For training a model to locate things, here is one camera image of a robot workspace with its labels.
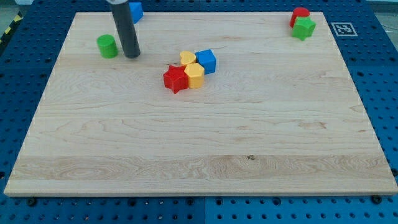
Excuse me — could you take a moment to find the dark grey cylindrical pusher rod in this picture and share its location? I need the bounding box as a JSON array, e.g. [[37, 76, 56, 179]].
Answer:
[[109, 0, 141, 58]]

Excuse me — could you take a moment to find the green cylinder block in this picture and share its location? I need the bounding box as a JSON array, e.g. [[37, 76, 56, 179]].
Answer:
[[96, 34, 118, 58]]

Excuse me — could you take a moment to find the yellow hexagon block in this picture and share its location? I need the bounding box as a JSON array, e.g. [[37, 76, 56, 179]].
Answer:
[[184, 63, 205, 89]]

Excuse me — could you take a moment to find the blue block behind rod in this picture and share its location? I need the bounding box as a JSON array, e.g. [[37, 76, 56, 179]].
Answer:
[[129, 2, 144, 24]]

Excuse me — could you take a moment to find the yellow heart block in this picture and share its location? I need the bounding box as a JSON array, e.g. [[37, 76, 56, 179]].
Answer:
[[180, 50, 197, 66]]

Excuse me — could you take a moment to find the red star block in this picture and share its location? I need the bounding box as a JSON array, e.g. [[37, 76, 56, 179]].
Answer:
[[163, 65, 188, 94]]

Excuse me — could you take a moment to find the blue cube block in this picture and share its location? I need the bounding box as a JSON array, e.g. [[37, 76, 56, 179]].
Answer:
[[195, 49, 216, 75]]

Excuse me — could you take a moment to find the red rounded block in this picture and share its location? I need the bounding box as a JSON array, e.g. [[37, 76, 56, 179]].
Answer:
[[289, 7, 310, 28]]

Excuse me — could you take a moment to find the green star block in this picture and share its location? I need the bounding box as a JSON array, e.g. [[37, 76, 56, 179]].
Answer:
[[292, 17, 316, 41]]

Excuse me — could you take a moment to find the light wooden board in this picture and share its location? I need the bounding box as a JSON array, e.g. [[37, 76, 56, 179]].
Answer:
[[4, 11, 397, 197]]

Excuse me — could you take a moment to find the white fiducial marker tag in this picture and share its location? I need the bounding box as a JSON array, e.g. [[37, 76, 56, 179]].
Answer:
[[331, 22, 358, 37]]

